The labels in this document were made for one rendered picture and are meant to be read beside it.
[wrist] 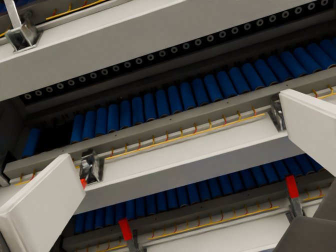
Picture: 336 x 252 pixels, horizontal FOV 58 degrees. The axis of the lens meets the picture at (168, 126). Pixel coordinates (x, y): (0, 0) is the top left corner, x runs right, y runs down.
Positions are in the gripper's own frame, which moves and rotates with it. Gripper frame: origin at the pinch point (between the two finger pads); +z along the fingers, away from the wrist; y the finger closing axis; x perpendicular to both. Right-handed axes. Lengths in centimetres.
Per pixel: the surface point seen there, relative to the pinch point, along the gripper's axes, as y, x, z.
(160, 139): -4.3, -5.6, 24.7
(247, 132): 7.4, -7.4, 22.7
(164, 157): -4.2, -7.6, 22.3
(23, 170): -25.2, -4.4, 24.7
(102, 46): -6.2, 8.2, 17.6
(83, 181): -13.8, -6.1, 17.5
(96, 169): -13.4, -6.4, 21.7
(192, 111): 1.1, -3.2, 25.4
